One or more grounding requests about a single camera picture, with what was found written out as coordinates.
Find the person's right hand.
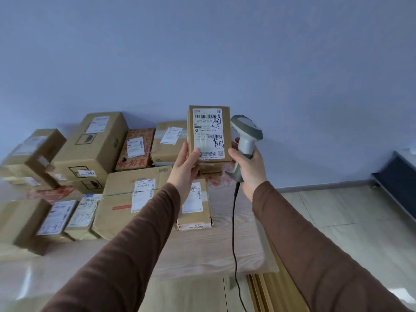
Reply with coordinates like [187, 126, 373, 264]
[228, 137, 268, 202]

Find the person's left hand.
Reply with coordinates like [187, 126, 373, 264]
[167, 141, 202, 205]

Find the small labelled cardboard box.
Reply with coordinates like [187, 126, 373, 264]
[188, 105, 232, 164]

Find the grey handheld barcode scanner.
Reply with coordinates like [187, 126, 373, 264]
[226, 114, 263, 183]

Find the person's left forearm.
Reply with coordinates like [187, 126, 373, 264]
[42, 182, 183, 312]

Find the person's right forearm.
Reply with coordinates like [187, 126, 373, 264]
[252, 181, 411, 312]

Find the pile of cardboard parcels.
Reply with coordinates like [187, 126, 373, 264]
[0, 112, 235, 257]

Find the dark blue bench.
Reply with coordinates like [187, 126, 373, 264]
[371, 149, 416, 223]

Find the black scanner cable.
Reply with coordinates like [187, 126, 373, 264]
[231, 181, 244, 312]

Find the wooden table frame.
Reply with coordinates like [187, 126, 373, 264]
[246, 272, 294, 312]

